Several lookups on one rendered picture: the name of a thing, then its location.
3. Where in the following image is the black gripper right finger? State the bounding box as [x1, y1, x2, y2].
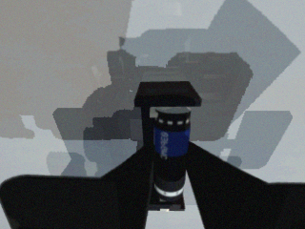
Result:
[186, 141, 305, 229]

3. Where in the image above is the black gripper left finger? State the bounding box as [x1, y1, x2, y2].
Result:
[0, 140, 155, 229]

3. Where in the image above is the black and blue battery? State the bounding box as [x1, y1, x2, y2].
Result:
[153, 107, 191, 201]

